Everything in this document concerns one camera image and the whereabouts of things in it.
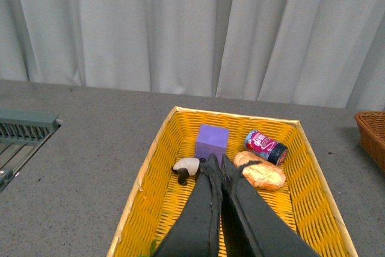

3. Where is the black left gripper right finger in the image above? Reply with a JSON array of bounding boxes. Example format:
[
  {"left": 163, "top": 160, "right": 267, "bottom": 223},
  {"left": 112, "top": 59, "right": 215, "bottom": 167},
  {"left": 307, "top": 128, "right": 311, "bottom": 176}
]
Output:
[{"left": 221, "top": 155, "right": 319, "bottom": 256}]

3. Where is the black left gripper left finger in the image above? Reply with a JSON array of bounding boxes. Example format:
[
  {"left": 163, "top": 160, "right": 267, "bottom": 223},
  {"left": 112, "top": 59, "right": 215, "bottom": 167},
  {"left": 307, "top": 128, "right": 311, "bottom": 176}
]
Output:
[{"left": 153, "top": 154, "right": 222, "bottom": 256}]

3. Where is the yellow woven basket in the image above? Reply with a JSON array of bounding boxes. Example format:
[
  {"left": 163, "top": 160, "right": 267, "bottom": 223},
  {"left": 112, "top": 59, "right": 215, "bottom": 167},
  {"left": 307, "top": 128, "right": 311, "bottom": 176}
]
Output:
[{"left": 108, "top": 107, "right": 357, "bottom": 256}]

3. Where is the brown wicker basket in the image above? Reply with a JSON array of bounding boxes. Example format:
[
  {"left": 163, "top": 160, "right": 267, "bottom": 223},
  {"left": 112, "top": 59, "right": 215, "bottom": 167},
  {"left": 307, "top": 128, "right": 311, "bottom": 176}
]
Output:
[{"left": 355, "top": 111, "right": 384, "bottom": 171}]

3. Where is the toy orange carrot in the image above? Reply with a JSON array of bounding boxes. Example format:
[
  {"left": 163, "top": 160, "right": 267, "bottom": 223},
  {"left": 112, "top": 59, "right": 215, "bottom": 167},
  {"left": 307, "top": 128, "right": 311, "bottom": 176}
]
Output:
[{"left": 138, "top": 240, "right": 157, "bottom": 257}]

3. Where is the toy bread loaf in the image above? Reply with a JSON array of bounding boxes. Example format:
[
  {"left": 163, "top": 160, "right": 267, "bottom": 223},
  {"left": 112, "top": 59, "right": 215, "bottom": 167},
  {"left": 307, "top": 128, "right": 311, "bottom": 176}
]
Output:
[{"left": 233, "top": 151, "right": 286, "bottom": 191}]

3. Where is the toy panda figure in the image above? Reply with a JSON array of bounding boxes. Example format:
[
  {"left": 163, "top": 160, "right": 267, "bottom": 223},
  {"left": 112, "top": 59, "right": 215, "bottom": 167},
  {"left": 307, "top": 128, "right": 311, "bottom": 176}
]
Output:
[{"left": 171, "top": 157, "right": 207, "bottom": 185}]

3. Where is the pink drink can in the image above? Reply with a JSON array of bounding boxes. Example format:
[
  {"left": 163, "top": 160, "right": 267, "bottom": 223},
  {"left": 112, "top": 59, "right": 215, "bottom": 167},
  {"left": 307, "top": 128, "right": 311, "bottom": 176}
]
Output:
[{"left": 244, "top": 130, "right": 288, "bottom": 166}]

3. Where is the purple foam cube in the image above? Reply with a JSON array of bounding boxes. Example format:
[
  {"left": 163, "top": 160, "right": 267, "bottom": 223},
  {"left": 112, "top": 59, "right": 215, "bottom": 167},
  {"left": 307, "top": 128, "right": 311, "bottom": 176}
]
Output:
[{"left": 194, "top": 124, "right": 229, "bottom": 167}]

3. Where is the white curtain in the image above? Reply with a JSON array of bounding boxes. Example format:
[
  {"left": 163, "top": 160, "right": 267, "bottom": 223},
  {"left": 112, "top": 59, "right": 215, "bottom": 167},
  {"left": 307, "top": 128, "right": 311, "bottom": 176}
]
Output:
[{"left": 1, "top": 0, "right": 384, "bottom": 110}]

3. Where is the green plastic rack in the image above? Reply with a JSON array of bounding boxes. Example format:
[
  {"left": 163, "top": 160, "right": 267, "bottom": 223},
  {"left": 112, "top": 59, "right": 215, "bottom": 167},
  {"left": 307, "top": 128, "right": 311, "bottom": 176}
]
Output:
[{"left": 1, "top": 108, "right": 60, "bottom": 191}]

